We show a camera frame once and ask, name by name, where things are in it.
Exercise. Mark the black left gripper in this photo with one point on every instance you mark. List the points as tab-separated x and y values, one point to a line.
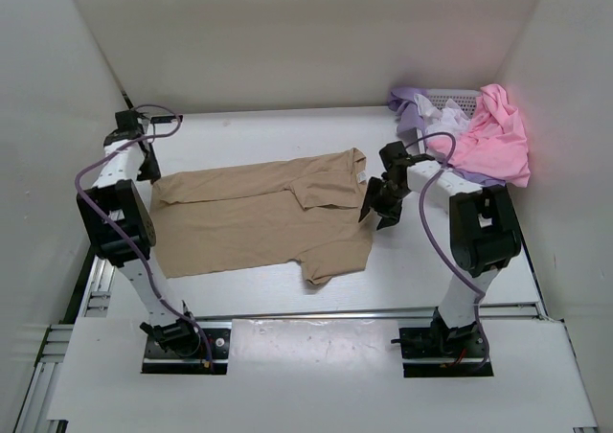
152	171

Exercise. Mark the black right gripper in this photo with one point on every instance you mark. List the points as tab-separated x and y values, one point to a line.
391	216

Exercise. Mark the beige t shirt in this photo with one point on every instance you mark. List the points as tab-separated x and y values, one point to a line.
305	210

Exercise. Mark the pink t shirt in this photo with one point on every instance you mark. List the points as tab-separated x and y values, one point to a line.
497	131

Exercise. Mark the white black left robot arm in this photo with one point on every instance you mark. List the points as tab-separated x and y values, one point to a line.
121	231

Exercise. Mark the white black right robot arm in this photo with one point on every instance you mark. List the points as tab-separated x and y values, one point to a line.
484	236

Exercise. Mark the lavender t shirt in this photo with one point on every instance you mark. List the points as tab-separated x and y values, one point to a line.
401	102

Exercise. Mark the white t shirt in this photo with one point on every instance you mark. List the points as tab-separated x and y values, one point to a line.
450	119

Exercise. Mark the white plastic laundry basket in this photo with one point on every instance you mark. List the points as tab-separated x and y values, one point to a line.
469	164

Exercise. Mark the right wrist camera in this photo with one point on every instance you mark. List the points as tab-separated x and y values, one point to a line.
395	155

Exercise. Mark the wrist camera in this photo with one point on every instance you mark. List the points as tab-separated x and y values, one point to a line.
395	155
133	120

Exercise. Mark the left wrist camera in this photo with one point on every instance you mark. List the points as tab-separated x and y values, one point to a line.
133	120

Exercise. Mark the aluminium frame rail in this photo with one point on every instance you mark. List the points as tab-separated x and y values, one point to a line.
403	274

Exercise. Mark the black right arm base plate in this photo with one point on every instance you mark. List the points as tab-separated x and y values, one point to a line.
425	355

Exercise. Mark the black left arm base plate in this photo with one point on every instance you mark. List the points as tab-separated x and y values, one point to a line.
190	356

